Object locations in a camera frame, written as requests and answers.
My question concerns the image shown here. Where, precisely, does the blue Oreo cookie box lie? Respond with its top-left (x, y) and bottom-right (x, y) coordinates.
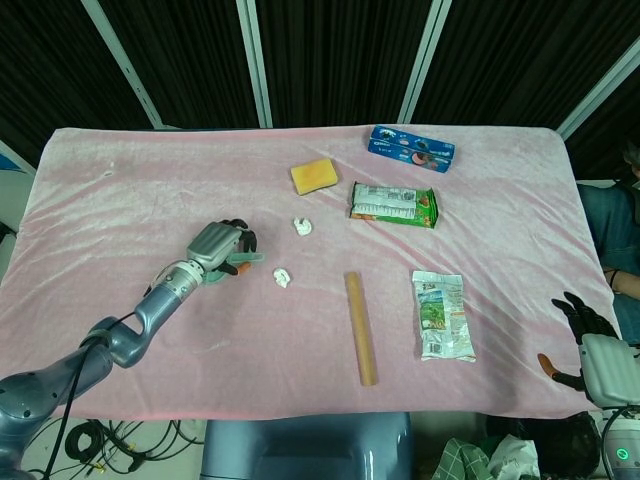
top-left (368, 124), bottom-right (457, 175)

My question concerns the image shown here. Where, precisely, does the black curtain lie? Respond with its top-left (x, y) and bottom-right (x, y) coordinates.
top-left (0, 0), bottom-right (640, 176)

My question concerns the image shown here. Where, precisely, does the green checked cloth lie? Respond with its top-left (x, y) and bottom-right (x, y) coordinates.
top-left (432, 437), bottom-right (495, 480)

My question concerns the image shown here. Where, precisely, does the white blue side panel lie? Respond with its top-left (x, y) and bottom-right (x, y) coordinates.
top-left (0, 139), bottom-right (39, 236)

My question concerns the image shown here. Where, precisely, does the white green snack bag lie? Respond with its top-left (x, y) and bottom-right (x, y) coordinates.
top-left (411, 269), bottom-right (477, 364)

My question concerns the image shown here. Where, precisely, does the black bag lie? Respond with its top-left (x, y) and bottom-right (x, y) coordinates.
top-left (487, 410), bottom-right (602, 480)

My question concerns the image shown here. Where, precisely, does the black floor cable bundle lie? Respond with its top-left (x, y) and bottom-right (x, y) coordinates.
top-left (64, 418), bottom-right (207, 475)

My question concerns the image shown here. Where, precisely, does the white plastic bag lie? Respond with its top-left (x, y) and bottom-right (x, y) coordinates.
top-left (487, 433), bottom-right (542, 480)

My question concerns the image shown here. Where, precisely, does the seated person in blue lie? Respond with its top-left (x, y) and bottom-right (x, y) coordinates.
top-left (574, 139), bottom-right (640, 346)

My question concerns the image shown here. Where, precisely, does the wooden rolling pin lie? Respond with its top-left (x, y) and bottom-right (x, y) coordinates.
top-left (343, 271), bottom-right (380, 388)

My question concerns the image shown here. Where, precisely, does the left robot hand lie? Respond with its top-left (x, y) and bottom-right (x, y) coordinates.
top-left (185, 218), bottom-right (261, 277)

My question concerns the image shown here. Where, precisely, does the yellow green sponge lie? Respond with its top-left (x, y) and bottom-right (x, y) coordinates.
top-left (289, 157), bottom-right (339, 196)

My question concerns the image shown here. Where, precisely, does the pink velvet tablecloth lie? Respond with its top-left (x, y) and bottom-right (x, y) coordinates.
top-left (0, 125), bottom-right (624, 421)

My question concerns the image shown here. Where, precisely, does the blue grey robot torso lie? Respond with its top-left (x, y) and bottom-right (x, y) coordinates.
top-left (199, 412), bottom-right (414, 480)

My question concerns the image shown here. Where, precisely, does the white metal frame post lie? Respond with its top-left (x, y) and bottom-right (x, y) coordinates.
top-left (81, 0), bottom-right (165, 130)
top-left (398, 0), bottom-right (454, 124)
top-left (236, 0), bottom-right (275, 129)
top-left (558, 34), bottom-right (640, 139)

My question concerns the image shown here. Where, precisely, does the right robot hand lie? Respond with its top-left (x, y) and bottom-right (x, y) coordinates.
top-left (537, 291), bottom-right (632, 407)

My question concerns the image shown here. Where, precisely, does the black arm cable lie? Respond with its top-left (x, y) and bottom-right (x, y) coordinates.
top-left (44, 312), bottom-right (139, 476)

